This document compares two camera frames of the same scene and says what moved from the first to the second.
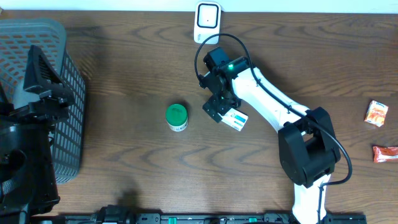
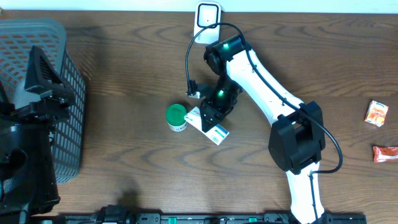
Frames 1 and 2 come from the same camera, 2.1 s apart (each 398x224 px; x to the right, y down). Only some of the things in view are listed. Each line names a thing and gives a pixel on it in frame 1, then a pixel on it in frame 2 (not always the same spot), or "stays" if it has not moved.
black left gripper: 50,95 stays
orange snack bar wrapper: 381,154 stays
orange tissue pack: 376,113 stays
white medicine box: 234,119 to 216,134
